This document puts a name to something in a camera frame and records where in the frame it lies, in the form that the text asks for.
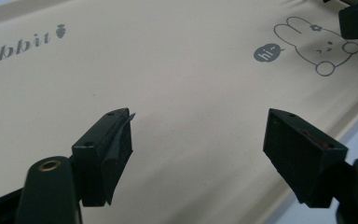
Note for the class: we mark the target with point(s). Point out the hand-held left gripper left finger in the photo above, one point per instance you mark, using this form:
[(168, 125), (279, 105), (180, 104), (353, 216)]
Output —
[(96, 155)]

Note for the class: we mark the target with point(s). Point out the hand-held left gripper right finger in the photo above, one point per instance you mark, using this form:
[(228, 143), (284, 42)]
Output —
[(304, 155)]

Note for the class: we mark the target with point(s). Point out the beige tray with rabbit print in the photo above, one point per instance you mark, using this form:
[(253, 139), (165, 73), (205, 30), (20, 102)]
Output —
[(183, 77)]

